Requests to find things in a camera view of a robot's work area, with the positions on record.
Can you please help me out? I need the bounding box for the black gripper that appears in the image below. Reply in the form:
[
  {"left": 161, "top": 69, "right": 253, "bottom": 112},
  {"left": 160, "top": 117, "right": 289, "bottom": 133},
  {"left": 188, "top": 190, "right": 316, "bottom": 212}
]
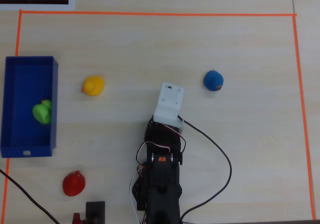
[{"left": 144, "top": 116, "right": 187, "bottom": 154}]

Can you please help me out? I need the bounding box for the green rubber duck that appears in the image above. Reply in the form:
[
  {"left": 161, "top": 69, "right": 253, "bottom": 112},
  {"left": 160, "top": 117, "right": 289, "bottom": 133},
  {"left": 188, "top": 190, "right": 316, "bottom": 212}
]
[{"left": 32, "top": 99, "right": 53, "bottom": 125}]

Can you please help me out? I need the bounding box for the blue rubber duck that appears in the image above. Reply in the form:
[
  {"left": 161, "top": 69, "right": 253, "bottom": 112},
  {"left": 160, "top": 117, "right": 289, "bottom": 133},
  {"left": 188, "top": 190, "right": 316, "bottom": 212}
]
[{"left": 203, "top": 70, "right": 224, "bottom": 92}]

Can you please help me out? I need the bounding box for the yellow rubber duck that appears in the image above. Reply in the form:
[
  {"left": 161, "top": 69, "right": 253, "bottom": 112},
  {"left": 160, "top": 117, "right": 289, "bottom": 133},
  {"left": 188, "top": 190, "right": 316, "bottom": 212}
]
[{"left": 81, "top": 75, "right": 105, "bottom": 97}]

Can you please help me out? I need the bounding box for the red rubber duck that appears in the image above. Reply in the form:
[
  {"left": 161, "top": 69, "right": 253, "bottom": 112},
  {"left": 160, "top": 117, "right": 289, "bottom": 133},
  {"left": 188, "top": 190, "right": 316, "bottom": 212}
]
[{"left": 62, "top": 170, "right": 86, "bottom": 197}]

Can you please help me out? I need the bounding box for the blue plastic box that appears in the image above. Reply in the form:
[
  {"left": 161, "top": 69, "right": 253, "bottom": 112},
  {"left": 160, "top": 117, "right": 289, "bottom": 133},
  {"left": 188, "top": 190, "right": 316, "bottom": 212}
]
[{"left": 0, "top": 55, "right": 59, "bottom": 159}]

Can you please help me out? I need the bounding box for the black clamp block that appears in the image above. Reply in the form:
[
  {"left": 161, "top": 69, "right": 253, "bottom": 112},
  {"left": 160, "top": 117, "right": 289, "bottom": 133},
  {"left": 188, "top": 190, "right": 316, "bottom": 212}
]
[{"left": 85, "top": 201, "right": 106, "bottom": 224}]

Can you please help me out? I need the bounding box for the orange tape strip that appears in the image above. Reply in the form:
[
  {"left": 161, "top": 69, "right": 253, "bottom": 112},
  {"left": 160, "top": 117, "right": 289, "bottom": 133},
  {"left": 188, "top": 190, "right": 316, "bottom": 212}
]
[
  {"left": 1, "top": 10, "right": 23, "bottom": 224},
  {"left": 291, "top": 15, "right": 317, "bottom": 221},
  {"left": 19, "top": 9, "right": 298, "bottom": 17}
]

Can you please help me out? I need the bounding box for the black strip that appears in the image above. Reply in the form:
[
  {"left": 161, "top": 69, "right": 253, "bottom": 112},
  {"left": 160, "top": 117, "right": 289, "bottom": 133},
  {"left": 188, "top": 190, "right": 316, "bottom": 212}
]
[{"left": 0, "top": 0, "right": 69, "bottom": 5}]

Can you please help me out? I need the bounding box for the red white servo wire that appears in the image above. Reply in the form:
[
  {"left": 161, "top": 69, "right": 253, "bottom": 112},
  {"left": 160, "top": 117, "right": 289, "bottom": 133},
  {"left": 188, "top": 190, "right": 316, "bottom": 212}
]
[
  {"left": 128, "top": 168, "right": 149, "bottom": 224},
  {"left": 135, "top": 122, "right": 188, "bottom": 166}
]

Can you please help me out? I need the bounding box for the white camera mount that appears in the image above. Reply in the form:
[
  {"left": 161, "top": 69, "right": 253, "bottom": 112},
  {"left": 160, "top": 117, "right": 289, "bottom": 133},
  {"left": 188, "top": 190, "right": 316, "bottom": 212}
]
[{"left": 153, "top": 81, "right": 186, "bottom": 133}]

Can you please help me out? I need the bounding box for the black camera cable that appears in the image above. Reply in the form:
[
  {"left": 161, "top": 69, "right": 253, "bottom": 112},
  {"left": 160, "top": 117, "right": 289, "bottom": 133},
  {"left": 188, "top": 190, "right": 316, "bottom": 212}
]
[{"left": 176, "top": 114, "right": 233, "bottom": 224}]

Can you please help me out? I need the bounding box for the red clamp handle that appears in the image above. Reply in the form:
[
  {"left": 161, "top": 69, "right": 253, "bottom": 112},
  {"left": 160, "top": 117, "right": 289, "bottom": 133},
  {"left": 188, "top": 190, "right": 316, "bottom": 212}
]
[{"left": 72, "top": 212, "right": 87, "bottom": 224}]

